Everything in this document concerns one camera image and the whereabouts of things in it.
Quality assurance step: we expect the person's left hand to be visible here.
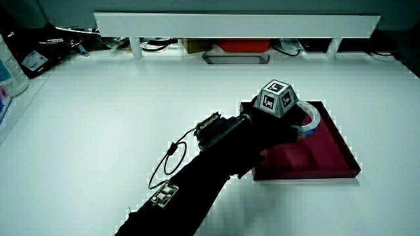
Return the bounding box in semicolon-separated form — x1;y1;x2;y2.
241;79;308;154

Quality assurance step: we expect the blue tape roll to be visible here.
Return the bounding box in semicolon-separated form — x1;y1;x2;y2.
290;100;322;136

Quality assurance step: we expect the person's left forearm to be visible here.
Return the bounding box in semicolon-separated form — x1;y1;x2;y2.
114;111;265;236

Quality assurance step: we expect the dark red square tray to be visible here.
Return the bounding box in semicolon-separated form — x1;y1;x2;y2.
239;100;362;182

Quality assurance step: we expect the clear plastic bag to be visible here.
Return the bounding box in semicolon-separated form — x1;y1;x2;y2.
278;38;306;54

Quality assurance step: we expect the orange box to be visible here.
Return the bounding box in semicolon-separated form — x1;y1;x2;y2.
215;38;272;53

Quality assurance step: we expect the white desk shelf riser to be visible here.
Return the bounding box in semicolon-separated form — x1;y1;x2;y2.
93;12;381;60

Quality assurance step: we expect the brown cardboard box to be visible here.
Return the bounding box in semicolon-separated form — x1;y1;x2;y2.
179;38;218;54

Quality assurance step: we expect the black box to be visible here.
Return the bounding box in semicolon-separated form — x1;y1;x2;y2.
304;31;398;54

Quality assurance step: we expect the small circuit board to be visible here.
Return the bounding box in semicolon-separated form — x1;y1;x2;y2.
150;182;180;209

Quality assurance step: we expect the black bag with white label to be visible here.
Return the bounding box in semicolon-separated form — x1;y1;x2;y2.
9;24;83;79

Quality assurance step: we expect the white plastic bottle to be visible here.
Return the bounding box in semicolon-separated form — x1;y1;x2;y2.
0;32;30;98

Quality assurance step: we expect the pink and blue packet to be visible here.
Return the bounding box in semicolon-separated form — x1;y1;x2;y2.
0;84;12;124

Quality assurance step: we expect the thin glove cable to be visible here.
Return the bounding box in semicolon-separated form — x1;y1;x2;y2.
147;127;198;191

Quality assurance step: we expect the black coiled cable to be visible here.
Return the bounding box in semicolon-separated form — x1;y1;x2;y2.
140;37;172;52

